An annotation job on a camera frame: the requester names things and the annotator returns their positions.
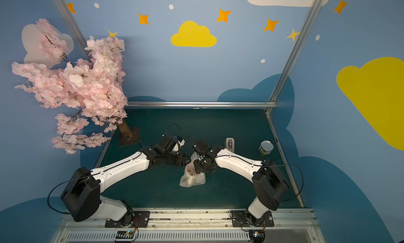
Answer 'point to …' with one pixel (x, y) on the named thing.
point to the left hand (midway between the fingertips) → (187, 158)
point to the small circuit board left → (124, 234)
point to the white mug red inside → (191, 174)
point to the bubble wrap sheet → (185, 183)
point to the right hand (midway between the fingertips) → (201, 167)
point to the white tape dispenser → (230, 144)
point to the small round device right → (256, 235)
